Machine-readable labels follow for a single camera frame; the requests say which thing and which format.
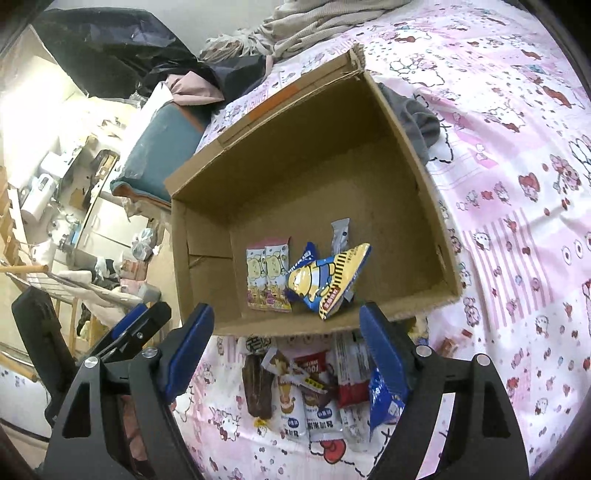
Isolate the white plastic bag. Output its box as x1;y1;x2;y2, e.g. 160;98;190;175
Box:
131;227;157;262

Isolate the yellow blue cartoon snack packet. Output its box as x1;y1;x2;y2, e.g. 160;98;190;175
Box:
284;242;372;320

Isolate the small grey sachet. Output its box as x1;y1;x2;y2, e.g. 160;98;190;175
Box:
330;219;352;254

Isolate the pink bear print snack packet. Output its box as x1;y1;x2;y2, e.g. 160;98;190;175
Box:
246;235;294;313

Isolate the grey cloth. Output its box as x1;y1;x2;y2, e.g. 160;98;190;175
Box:
378;83;440;164

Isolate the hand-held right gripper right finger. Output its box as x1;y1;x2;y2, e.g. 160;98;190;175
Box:
359;302;532;480

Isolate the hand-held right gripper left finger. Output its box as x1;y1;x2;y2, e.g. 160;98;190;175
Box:
44;302;215;480

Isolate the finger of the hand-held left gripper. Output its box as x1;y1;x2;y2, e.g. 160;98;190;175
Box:
95;300;172;364

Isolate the white kitchen appliance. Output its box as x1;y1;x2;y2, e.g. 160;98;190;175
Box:
19;173;60;223

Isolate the wooden rod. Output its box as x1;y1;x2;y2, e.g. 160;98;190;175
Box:
0;262;49;274

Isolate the red white burger snack packet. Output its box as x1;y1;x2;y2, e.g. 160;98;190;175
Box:
295;350;345;445

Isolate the long clear red-ended snack packet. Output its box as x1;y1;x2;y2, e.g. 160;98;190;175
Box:
335;331;376;453

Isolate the pink garment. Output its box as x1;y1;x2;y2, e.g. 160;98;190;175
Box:
165;73;225;107

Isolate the pink cartoon print bedsheet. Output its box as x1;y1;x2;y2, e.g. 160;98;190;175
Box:
171;0;591;480

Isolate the grey cabinet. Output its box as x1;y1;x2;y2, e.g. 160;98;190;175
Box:
74;187;151;260

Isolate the beige striped blanket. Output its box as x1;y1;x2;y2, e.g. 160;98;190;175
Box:
198;0;411;62

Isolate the brown cardboard box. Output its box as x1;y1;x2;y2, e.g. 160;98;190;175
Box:
164;44;464;337

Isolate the white towel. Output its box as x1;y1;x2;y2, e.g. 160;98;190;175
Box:
82;284;145;326

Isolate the white blue cartoon snack packet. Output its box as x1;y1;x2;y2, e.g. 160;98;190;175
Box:
261;348;308;439

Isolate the long brown snack packet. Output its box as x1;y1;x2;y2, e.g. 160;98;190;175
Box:
242;353;279;421

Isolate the black plastic bag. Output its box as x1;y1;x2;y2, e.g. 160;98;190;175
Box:
34;8;201;99

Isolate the dark navy cloth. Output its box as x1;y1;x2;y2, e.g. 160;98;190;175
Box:
203;52;274;103

